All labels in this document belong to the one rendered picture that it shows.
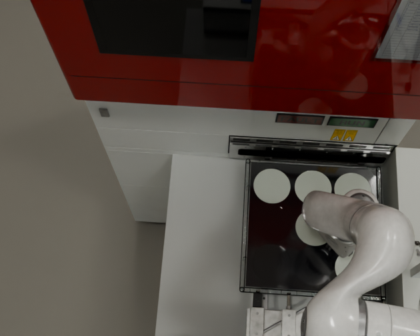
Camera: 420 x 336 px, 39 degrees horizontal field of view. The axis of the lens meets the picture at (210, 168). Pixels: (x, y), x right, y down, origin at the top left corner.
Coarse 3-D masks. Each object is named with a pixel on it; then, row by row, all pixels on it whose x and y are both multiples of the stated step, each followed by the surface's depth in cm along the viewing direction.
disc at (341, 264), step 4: (348, 256) 157; (352, 256) 157; (336, 260) 157; (340, 260) 157; (344, 260) 157; (348, 260) 157; (336, 264) 157; (340, 264) 157; (344, 264) 157; (336, 268) 156; (340, 268) 156; (344, 268) 156; (336, 272) 156; (340, 272) 156
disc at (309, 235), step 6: (300, 216) 161; (300, 222) 161; (300, 228) 160; (306, 228) 160; (312, 228) 160; (300, 234) 159; (306, 234) 159; (312, 234) 159; (318, 234) 159; (306, 240) 159; (312, 240) 159; (318, 240) 159; (324, 240) 159
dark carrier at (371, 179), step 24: (264, 168) 166; (288, 168) 166; (312, 168) 166; (336, 168) 166; (264, 216) 161; (288, 216) 161; (264, 240) 159; (288, 240) 159; (264, 264) 157; (288, 264) 157; (312, 264) 157; (288, 288) 154; (312, 288) 154
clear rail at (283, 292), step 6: (246, 288) 154; (252, 288) 154; (258, 288) 154; (264, 288) 154; (276, 294) 154; (282, 294) 154; (288, 294) 154; (294, 294) 154; (300, 294) 154; (306, 294) 153; (366, 300) 153; (372, 300) 153; (378, 300) 153
